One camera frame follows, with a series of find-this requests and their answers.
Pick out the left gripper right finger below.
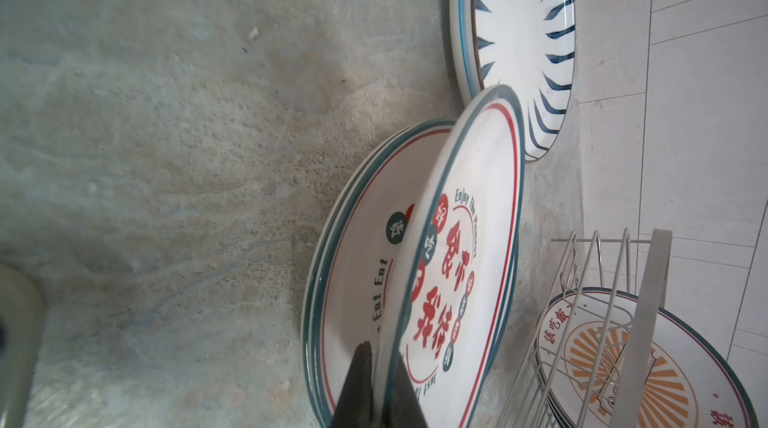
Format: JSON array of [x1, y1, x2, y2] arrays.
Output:
[[383, 356, 427, 428]]

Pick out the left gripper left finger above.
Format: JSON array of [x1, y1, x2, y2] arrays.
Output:
[[329, 341, 373, 428]]

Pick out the red text white plate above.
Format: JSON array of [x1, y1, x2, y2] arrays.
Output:
[[301, 118, 456, 427]]

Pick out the rearmost white plate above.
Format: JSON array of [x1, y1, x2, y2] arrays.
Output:
[[373, 84, 524, 427]]

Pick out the black striped white plate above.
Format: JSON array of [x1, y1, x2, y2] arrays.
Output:
[[449, 0, 576, 161]]

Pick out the metal wire dish rack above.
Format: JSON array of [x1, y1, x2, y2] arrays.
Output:
[[495, 229, 673, 427]]

